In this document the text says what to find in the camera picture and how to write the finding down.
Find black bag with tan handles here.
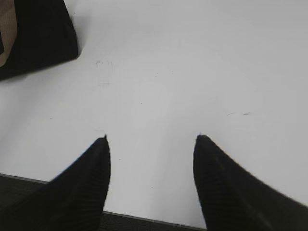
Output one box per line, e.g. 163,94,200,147
0,0,79,80

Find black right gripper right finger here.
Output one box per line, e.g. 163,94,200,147
193,135,308,231

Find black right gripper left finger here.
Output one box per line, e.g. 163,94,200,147
0,137,110,231

